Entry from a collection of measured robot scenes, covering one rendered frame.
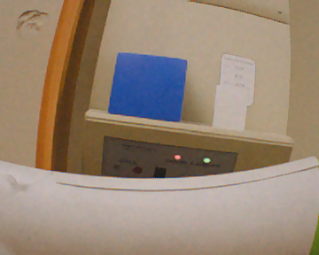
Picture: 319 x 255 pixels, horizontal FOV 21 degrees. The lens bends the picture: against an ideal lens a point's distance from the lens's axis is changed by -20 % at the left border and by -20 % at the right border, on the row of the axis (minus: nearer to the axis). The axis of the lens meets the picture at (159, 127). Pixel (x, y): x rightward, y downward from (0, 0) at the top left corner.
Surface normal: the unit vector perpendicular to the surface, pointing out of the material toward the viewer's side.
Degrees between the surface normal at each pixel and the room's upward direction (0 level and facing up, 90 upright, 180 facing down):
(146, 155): 135
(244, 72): 90
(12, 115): 90
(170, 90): 90
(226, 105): 90
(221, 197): 45
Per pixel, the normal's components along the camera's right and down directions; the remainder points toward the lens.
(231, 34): 0.02, 0.06
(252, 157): -0.07, 0.74
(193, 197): 0.00, -0.71
